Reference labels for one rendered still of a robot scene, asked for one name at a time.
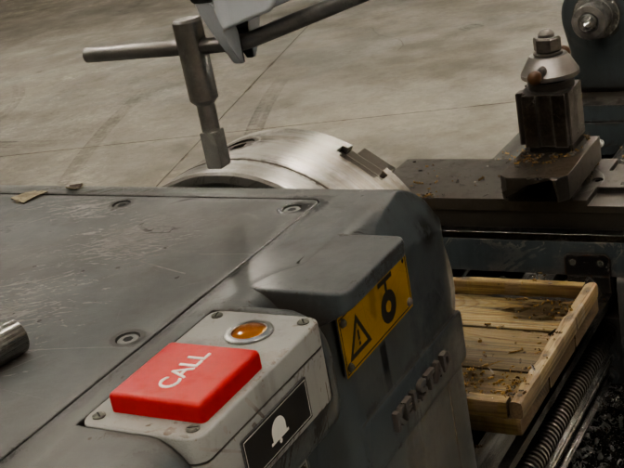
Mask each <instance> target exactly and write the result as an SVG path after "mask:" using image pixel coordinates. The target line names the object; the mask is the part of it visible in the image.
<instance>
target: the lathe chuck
mask: <svg viewBox="0 0 624 468"><path fill-rule="evenodd" d="M251 140H252V141H253V143H252V144H250V145H248V146H246V147H243V148H240V149H234V150H231V151H229V157H230V160H246V161H256V162H261V163H270V164H274V165H277V166H279V167H283V168H285V169H288V170H291V171H294V172H295V173H297V174H300V175H302V176H305V177H307V178H309V179H311V180H313V181H314V182H316V183H318V184H320V185H321V186H322V187H324V188H325V189H398V190H405V191H410V189H409V188H408V187H407V186H406V185H405V184H404V183H403V182H402V181H401V180H400V179H399V178H398V177H397V176H396V175H395V174H394V173H393V172H391V171H390V170H389V169H388V168H387V167H386V168H385V169H384V170H383V171H382V173H381V175H380V177H381V178H382V179H383V180H381V179H380V178H379V177H377V176H376V177H374V178H373V177H371V176H370V175H369V174H367V173H366V172H365V171H363V170H362V169H360V168H359V167H357V166H356V165H354V164H353V163H351V162H350V161H348V160H346V159H345V158H343V157H341V155H342V153H341V152H343V153H344V154H347V153H348V152H349V151H351V149H352V148H353V145H351V144H349V143H347V142H344V141H343V140H341V139H338V138H336V137H333V136H328V135H325V134H321V133H318V132H314V131H309V130H304V129H294V128H277V129H268V130H263V131H258V132H254V133H251V134H249V135H246V136H242V137H240V138H237V139H235V140H234V141H232V142H230V143H228V144H227V147H228V148H229V147H231V146H234V145H236V144H239V143H241V142H245V141H251ZM340 151H341V152H340ZM203 164H206V161H205V159H204V160H202V161H200V162H198V163H197V164H195V165H194V166H192V167H190V168H189V169H188V170H190V169H192V168H194V167H197V166H200V165H203ZM188 170H187V171H188ZM187 171H185V172H187ZM185 172H184V173H185ZM410 192H411V191H410ZM444 249H445V246H444ZM445 255H446V261H447V268H448V279H449V286H450V292H451V298H452V304H453V310H455V287H454V279H453V275H452V270H451V266H450V262H449V257H448V254H447V251H446V249H445Z"/></svg>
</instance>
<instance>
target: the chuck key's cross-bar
mask: <svg viewBox="0 0 624 468"><path fill-rule="evenodd" d="M367 1H370V0H322V1H320V2H317V3H316V4H314V5H311V6H307V7H305V8H303V9H300V10H298V11H295V12H293V13H292V14H289V15H287V16H285V17H282V18H280V19H276V20H274V21H271V22H269V23H268V24H265V25H263V26H260V27H258V28H256V29H253V30H251V31H249V32H245V33H241V34H240V40H241V45H242V50H247V49H251V48H254V47H256V46H260V45H262V44H264V43H267V42H269V41H272V40H274V39H276V38H279V37H281V36H283V35H285V34H288V33H292V32H294V31H296V30H299V29H301V28H304V27H305V26H308V25H310V24H312V23H315V22H317V21H320V20H324V19H326V18H328V17H330V16H332V15H335V14H337V13H340V12H342V11H345V10H347V9H349V8H351V7H355V6H357V5H360V4H362V3H365V2H367ZM198 48H199V50H200V52H202V53H203V54H213V53H225V52H226V51H225V50H224V48H223V47H222V46H221V45H220V44H219V43H218V41H217V40H216V39H215V37H214V36H213V37H203V38H202V39H201V40H200V42H199V44H198ZM175 56H179V54H178V50H177V45H176V40H168V41H157V42H147V43H135V44H124V45H103V46H92V47H86V48H85V49H84V51H83V58H84V61H85V62H87V63H91V62H103V61H115V60H128V59H151V58H163V57H175Z"/></svg>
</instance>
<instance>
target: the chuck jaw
mask: <svg viewBox="0 0 624 468"><path fill-rule="evenodd" d="M340 152H341V151H340ZM341 153H342V155H341V157H343V158H345V159H346V160H348V161H350V162H351V163H353V164H354V165H356V166H357V167H359V168H360V169H362V170H363V171H365V172H366V173H367V174H369V175H370V176H371V177H373V178H374V177H376V176H377V177H379V178H380V179H381V180H383V179H382V178H381V177H380V175H381V173H382V171H383V170H384V169H385V168H386V167H387V168H388V169H389V170H390V171H391V172H393V173H394V172H395V170H396V168H395V167H394V166H392V165H391V164H389V163H388V162H386V161H384V160H383V159H381V158H379V157H378V156H376V155H375V154H373V153H372V152H370V151H369V150H367V149H365V148H364V149H362V150H361V151H360V152H358V153H355V152H354V151H352V150H351V151H349V152H348V153H347V154H344V153H343V152H341Z"/></svg>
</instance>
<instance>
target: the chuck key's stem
mask: <svg viewBox="0 0 624 468"><path fill-rule="evenodd" d="M172 26H173V30H174V34H175V41H176V45H177V50H178V54H179V57H180V62H181V66H182V70H183V74H184V78H185V82H186V87H187V90H188V98H189V102H191V103H192V104H194V105H195V106H196V107H197V111H198V114H199V119H200V123H201V130H202V133H200V137H201V143H202V148H203V152H204V156H205V161H206V164H207V168H208V169H222V168H224V167H225V166H227V165H228V164H230V163H231V160H230V157H229V152H228V144H227V141H226V136H225V132H224V128H223V127H220V124H219V121H218V116H217V112H216V107H215V101H216V99H217V98H218V92H217V87H216V83H215V76H214V71H213V67H212V62H211V59H210V54H203V53H202V52H200V50H199V48H198V44H199V42H200V40H201V39H202V38H203V37H205V33H204V29H203V25H202V18H201V17H199V16H187V17H183V18H180V19H176V20H174V22H173V23H172Z"/></svg>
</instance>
